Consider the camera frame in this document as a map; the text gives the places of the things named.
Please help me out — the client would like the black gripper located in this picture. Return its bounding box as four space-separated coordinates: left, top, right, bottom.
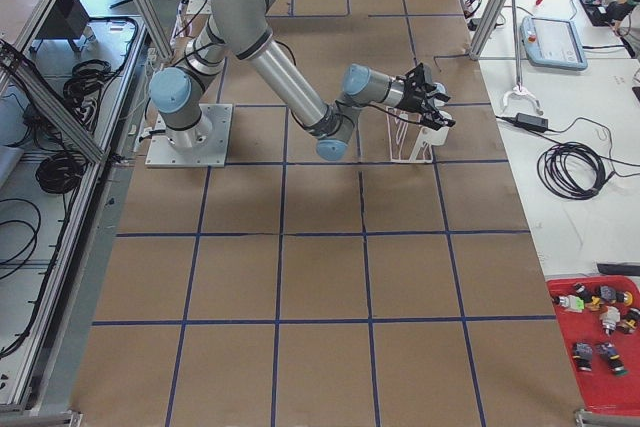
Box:
397 63 456 131

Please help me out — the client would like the light blue plastic cup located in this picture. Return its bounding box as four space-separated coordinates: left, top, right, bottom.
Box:
432 82 450 108

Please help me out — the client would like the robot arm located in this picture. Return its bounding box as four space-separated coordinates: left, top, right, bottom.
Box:
147 0 455 167

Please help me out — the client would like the black power adapter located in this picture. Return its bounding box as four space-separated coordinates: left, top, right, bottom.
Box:
514 112 549 133

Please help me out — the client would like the blue teach pendant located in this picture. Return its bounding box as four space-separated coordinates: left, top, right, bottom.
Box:
520 16 588 71

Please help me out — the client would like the red parts tray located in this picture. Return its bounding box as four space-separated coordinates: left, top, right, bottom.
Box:
547 276 639 416

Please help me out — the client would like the white wire cup rack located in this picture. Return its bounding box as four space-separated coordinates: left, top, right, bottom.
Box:
385 107 450 164

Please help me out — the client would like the black braided right cable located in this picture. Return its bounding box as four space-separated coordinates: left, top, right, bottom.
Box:
294 101 426 133

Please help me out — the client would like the coiled black cable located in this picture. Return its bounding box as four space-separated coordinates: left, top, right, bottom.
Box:
537 141 619 198

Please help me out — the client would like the aluminium frame post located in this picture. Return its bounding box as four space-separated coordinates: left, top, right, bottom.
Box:
468 0 531 61

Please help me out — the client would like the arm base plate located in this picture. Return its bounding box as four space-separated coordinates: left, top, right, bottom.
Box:
146 103 234 168

